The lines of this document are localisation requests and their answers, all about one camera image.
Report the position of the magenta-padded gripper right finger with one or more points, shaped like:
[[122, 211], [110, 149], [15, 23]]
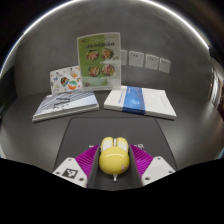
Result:
[[146, 165]]

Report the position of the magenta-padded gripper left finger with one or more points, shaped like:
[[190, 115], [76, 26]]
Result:
[[83, 163]]

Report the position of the yellow rabbit-shaped computer mouse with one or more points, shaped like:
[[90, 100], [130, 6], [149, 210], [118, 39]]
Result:
[[114, 160]]

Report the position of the black mouse pad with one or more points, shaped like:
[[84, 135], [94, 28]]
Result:
[[113, 128]]

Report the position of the grey striped book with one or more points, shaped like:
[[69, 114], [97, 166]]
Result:
[[63, 105]]

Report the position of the white book with blue band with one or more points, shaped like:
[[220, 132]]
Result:
[[150, 101]]

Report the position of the white card with colourful stickers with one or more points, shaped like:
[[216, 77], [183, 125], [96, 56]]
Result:
[[61, 81]]

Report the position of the green menu sign stand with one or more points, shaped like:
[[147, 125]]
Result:
[[99, 60]]

